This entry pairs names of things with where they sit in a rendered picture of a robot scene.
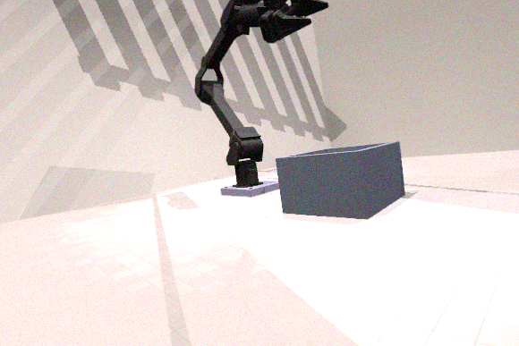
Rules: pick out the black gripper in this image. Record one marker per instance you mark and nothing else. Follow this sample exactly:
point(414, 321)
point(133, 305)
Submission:
point(279, 24)

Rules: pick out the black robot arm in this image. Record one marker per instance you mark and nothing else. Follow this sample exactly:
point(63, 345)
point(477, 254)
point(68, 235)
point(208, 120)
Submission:
point(244, 142)

